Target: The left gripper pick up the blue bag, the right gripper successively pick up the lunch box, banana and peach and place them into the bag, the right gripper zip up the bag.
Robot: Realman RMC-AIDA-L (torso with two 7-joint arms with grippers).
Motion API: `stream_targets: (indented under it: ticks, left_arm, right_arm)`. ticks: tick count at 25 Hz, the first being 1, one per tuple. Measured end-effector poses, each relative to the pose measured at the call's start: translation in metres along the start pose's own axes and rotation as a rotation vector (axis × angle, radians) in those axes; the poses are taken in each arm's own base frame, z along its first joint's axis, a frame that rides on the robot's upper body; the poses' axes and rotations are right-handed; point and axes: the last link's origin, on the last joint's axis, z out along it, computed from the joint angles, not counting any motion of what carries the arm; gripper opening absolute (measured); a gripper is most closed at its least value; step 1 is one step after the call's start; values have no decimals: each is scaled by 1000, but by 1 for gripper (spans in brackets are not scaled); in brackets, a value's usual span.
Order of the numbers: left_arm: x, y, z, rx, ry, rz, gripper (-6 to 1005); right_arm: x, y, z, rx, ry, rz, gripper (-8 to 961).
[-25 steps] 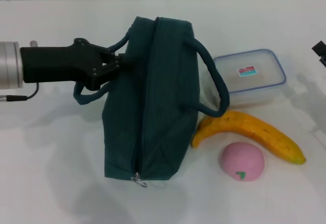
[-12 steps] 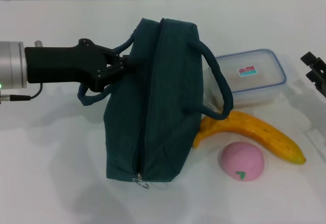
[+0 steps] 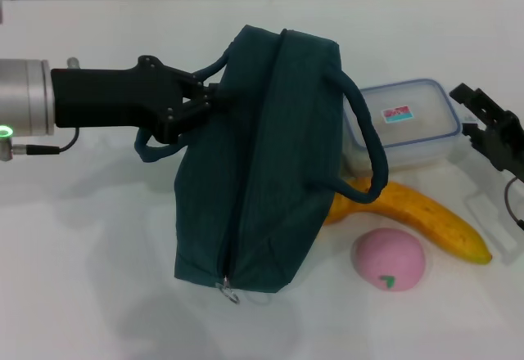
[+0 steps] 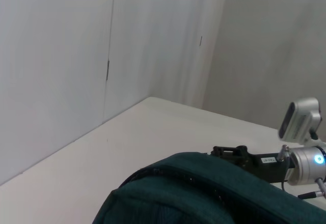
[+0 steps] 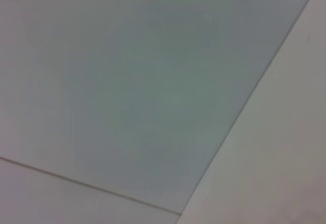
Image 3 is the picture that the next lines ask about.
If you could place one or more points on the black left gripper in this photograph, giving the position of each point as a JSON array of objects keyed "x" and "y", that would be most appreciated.
[{"x": 110, "y": 98}]

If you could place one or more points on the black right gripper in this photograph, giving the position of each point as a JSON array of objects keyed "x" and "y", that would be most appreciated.
[{"x": 509, "y": 143}]

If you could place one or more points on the clear plastic food container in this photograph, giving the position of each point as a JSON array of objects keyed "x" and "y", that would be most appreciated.
[{"x": 417, "y": 131}]

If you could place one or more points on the dark teal lunch bag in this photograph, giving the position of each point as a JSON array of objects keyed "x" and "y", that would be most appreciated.
[{"x": 278, "y": 151}]

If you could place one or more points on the yellow banana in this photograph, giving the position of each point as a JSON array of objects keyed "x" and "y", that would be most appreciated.
[{"x": 430, "y": 217}]

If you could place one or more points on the pink toy peach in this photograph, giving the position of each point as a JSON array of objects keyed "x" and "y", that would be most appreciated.
[{"x": 389, "y": 257}]

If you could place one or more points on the left wrist metal connector plug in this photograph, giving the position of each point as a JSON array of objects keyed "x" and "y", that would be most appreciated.
[{"x": 73, "y": 63}]

